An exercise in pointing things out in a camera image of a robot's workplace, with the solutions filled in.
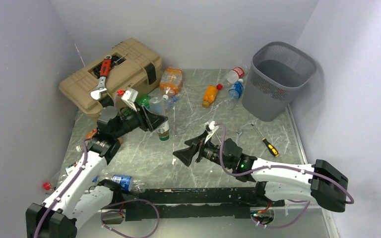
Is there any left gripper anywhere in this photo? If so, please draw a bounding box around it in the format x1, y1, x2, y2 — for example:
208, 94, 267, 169
113, 101, 167, 139

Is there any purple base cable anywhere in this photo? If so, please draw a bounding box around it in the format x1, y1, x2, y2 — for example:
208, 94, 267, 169
100, 199, 160, 238

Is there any tan plastic toolbox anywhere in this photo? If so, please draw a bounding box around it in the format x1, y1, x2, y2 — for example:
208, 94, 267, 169
59, 38, 162, 120

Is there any clear bottle blue label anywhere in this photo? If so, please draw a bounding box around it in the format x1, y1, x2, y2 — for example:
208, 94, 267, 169
162, 95, 178, 110

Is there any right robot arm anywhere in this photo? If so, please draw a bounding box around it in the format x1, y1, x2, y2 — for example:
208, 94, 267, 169
173, 132, 354, 213

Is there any large orange label bottle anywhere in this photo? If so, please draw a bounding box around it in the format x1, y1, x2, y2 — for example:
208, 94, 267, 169
159, 67, 183, 96

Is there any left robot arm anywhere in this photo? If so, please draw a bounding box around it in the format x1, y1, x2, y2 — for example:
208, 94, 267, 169
26, 103, 168, 238

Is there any silver open-end wrench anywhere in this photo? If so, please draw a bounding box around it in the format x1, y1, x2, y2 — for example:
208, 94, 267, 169
236, 128, 243, 146

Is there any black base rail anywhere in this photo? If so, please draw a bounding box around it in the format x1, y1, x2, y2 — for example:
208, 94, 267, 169
105, 187, 285, 221

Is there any crushed orange label bottle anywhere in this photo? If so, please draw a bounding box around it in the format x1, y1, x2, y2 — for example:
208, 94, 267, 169
63, 129, 123, 177

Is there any green plastic bottle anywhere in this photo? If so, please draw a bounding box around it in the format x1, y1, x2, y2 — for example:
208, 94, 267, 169
136, 94, 151, 109

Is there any red label sauce bottle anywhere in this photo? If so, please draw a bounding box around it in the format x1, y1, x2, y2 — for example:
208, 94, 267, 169
261, 87, 287, 101

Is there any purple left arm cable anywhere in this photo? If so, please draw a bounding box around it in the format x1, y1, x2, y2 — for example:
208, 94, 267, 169
32, 138, 89, 238

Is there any brown bottle green cap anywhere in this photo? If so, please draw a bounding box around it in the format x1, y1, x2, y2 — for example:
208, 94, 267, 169
148, 96, 171, 141

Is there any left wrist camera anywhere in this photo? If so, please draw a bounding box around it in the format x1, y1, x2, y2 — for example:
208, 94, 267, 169
116, 88, 138, 112

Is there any red adjustable wrench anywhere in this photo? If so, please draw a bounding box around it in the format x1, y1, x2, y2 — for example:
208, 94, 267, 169
90, 55, 112, 100

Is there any small red cap bottle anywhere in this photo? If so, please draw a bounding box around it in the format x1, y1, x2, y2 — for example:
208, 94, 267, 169
42, 172, 67, 191

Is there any clear bottle red cap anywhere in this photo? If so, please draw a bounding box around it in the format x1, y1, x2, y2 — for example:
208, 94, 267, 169
216, 67, 245, 90

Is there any yellow black screwdriver right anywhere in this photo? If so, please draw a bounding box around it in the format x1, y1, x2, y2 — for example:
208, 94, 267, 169
251, 123, 280, 157

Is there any orange juice bottle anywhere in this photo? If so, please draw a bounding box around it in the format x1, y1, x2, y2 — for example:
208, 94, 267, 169
201, 85, 218, 108

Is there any blue pepsi bottle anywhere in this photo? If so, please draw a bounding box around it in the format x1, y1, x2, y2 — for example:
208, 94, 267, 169
111, 175, 147, 193

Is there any blue label water bottle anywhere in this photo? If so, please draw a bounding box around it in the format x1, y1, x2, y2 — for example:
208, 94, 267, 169
226, 79, 244, 110

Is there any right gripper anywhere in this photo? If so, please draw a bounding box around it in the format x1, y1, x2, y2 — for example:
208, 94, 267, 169
173, 131, 232, 170

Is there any grey mesh waste bin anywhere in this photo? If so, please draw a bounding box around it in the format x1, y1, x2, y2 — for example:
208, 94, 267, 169
242, 42, 317, 121

